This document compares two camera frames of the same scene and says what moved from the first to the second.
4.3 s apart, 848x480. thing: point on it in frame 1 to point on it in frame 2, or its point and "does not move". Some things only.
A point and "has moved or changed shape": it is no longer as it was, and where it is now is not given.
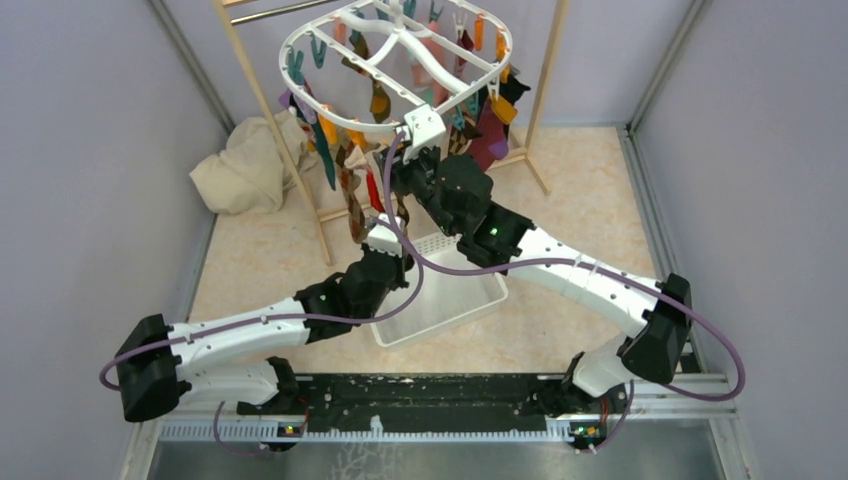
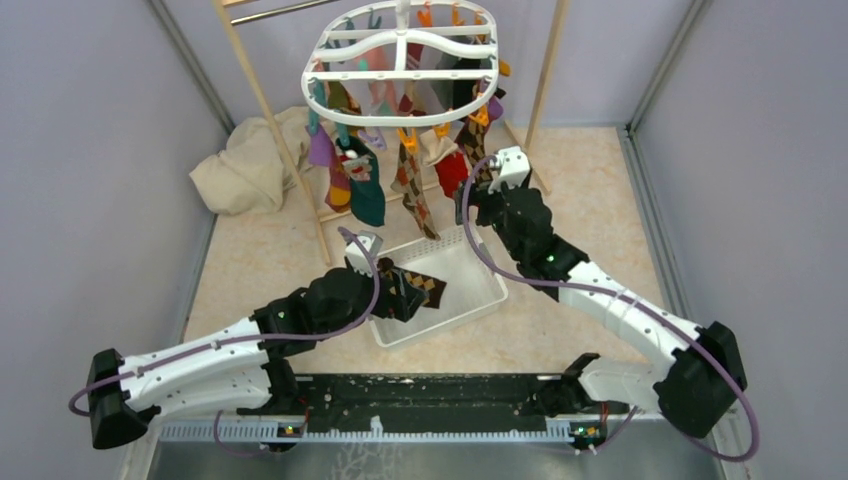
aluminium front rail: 662,411 does not move
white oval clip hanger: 426,124 to 404,65
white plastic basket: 441,300 does not move
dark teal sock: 325,148 to 367,197
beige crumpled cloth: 246,175 does not move
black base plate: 425,402 does not move
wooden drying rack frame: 531,154 does not move
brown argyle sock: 401,209 to 431,287
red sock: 374,193 has moved or changed shape
